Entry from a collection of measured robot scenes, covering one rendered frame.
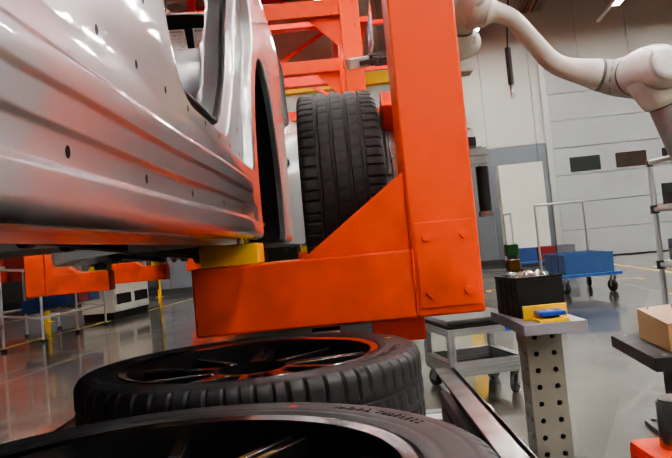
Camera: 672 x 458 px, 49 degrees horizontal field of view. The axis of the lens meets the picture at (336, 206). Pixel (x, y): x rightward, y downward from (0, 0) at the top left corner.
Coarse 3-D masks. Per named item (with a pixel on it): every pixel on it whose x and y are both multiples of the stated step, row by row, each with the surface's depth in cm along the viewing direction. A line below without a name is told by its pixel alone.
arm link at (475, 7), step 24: (456, 0) 208; (480, 0) 207; (456, 24) 213; (480, 24) 212; (504, 24) 215; (528, 24) 215; (528, 48) 220; (552, 48) 222; (552, 72) 225; (576, 72) 224; (600, 72) 222
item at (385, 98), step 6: (384, 96) 206; (390, 96) 206; (384, 102) 204; (390, 102) 203; (384, 108) 203; (390, 108) 203; (384, 114) 205; (390, 114) 205; (384, 120) 206; (390, 120) 206; (384, 126) 207; (390, 126) 208
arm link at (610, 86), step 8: (608, 64) 223; (616, 64) 221; (608, 72) 222; (608, 80) 223; (616, 80) 219; (600, 88) 225; (608, 88) 224; (616, 88) 221; (616, 96) 228; (624, 96) 223
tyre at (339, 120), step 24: (312, 96) 222; (336, 96) 216; (360, 96) 214; (312, 120) 205; (336, 120) 205; (360, 120) 205; (312, 144) 200; (336, 144) 200; (360, 144) 200; (312, 168) 197; (336, 168) 197; (360, 168) 197; (384, 168) 198; (312, 192) 196; (336, 192) 197; (360, 192) 196; (312, 216) 197; (336, 216) 197; (312, 240) 198
